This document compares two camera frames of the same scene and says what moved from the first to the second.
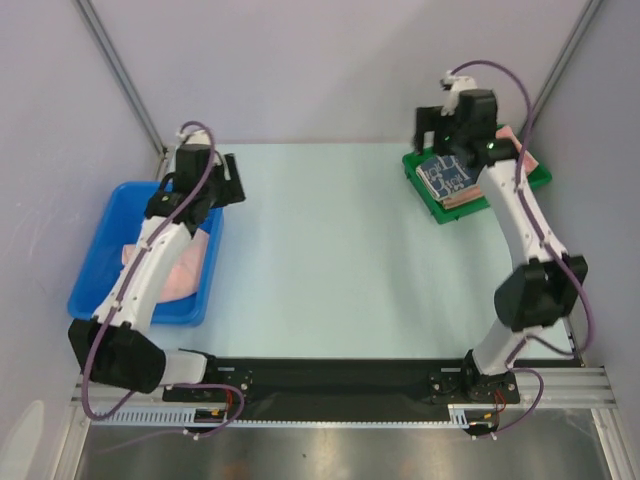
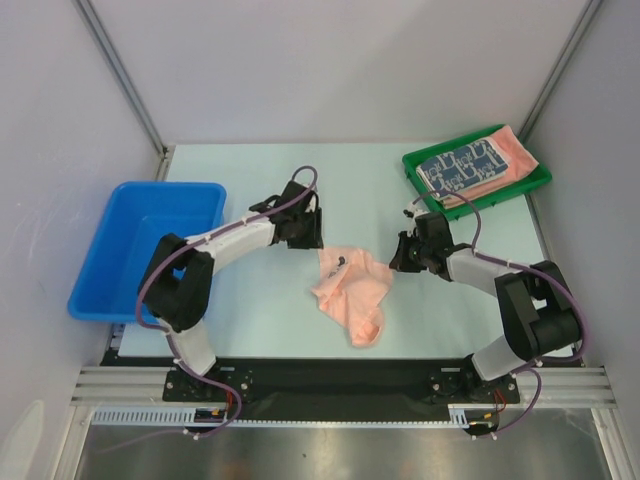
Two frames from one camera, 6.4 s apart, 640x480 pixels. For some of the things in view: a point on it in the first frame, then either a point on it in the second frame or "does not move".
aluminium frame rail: x=580 y=386 does not move
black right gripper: x=429 y=120 -> x=403 y=255
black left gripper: x=230 y=189 -> x=313 y=239
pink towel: x=475 y=192 does not move
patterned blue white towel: x=445 y=174 does not move
